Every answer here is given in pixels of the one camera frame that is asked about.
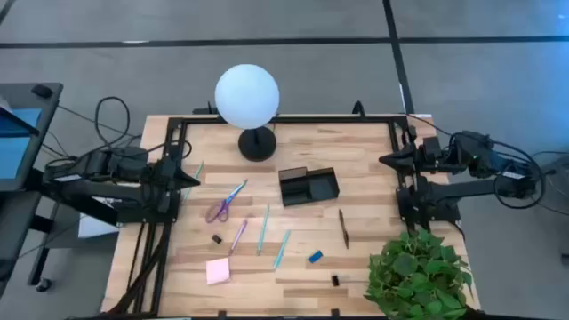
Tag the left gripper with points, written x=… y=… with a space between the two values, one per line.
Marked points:
x=166 y=175

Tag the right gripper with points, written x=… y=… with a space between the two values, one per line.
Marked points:
x=429 y=155

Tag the teal pencil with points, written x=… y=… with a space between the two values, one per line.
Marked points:
x=263 y=229
x=194 y=180

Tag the purple pen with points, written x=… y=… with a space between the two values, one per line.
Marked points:
x=238 y=237

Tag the brown pen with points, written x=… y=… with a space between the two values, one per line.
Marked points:
x=343 y=229

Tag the black mesh desk organizer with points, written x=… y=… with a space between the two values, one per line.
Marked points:
x=311 y=189

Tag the pink sticky note pad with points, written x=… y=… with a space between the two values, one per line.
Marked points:
x=218 y=271

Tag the thick teal pen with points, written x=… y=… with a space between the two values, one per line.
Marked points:
x=282 y=249

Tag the blue eraser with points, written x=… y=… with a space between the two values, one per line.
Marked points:
x=315 y=256

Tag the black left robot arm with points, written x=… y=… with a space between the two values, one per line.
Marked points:
x=111 y=191

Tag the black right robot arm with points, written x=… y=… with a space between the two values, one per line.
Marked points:
x=467 y=189

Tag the white globe lamp black base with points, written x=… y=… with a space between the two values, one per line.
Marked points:
x=247 y=95

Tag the potted green plant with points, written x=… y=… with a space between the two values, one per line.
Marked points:
x=413 y=275

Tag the dark grey side desk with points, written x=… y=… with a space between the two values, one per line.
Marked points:
x=49 y=111

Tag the blue screen monitor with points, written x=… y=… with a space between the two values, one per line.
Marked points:
x=18 y=151

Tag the black caster wheel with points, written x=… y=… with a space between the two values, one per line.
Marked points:
x=43 y=285

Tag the black aluminium table frame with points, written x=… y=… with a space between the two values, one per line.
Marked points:
x=311 y=119

